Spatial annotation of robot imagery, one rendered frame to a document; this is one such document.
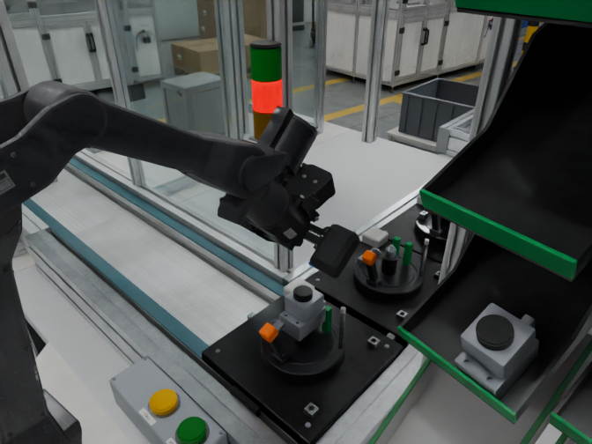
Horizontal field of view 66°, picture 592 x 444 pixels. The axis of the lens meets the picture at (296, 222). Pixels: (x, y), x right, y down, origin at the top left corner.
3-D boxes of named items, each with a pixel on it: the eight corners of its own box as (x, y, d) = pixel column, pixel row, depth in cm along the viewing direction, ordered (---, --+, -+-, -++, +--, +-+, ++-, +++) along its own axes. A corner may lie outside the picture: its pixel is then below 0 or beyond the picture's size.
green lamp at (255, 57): (266, 84, 71) (265, 51, 68) (244, 78, 74) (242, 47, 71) (288, 77, 74) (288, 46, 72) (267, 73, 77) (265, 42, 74)
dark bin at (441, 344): (514, 425, 40) (514, 394, 35) (401, 337, 49) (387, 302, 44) (678, 219, 47) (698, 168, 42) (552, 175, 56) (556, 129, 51)
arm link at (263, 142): (239, 181, 44) (296, 84, 47) (182, 160, 49) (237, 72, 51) (284, 226, 54) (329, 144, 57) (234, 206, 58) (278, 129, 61)
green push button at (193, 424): (189, 455, 62) (188, 447, 61) (173, 437, 64) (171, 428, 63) (212, 436, 65) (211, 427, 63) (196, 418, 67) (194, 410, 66)
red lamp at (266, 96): (267, 115, 74) (266, 85, 71) (246, 108, 77) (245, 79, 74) (288, 108, 77) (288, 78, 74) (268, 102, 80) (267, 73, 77)
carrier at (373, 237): (406, 349, 79) (417, 293, 72) (303, 288, 93) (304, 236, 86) (468, 284, 94) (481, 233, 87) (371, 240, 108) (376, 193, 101)
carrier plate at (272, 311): (308, 452, 63) (309, 443, 62) (202, 359, 77) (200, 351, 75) (402, 354, 78) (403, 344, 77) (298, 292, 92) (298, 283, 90)
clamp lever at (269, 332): (281, 362, 70) (267, 338, 65) (271, 355, 71) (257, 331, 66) (295, 344, 72) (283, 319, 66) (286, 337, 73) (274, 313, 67)
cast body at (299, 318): (299, 342, 70) (299, 307, 66) (278, 328, 72) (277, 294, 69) (333, 314, 75) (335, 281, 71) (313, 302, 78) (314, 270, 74)
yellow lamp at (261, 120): (268, 144, 76) (267, 115, 74) (247, 136, 79) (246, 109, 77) (288, 136, 79) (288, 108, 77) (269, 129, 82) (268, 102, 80)
